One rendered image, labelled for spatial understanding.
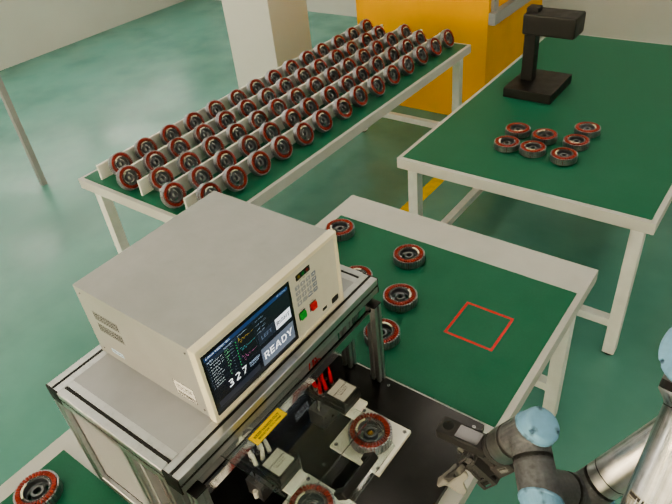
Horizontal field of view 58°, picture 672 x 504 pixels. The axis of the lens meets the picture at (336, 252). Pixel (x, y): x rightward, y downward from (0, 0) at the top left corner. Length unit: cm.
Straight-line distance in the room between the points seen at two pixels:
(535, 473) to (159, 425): 73
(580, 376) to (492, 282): 90
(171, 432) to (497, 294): 117
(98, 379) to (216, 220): 44
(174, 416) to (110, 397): 17
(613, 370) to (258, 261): 197
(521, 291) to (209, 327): 118
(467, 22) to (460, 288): 286
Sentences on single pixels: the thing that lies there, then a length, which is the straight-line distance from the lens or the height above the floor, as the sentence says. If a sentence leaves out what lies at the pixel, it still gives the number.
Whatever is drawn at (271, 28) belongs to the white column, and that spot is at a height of 69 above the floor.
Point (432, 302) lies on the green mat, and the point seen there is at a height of 75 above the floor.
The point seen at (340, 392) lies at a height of 92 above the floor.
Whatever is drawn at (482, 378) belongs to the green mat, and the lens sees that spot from 181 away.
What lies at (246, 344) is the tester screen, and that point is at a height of 124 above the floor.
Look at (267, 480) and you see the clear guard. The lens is 126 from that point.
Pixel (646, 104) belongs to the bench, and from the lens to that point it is 340.
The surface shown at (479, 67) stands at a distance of 470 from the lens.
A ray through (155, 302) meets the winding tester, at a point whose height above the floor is 132.
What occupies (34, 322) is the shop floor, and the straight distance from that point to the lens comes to 365.
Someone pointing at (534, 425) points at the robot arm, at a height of 115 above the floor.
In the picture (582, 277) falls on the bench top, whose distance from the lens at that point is 218.
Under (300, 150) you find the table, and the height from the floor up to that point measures 75.
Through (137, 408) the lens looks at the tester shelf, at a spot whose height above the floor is 111.
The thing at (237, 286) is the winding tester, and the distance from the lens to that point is 127.
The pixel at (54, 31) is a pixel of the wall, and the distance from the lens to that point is 815.
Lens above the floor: 211
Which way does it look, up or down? 37 degrees down
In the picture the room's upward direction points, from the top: 7 degrees counter-clockwise
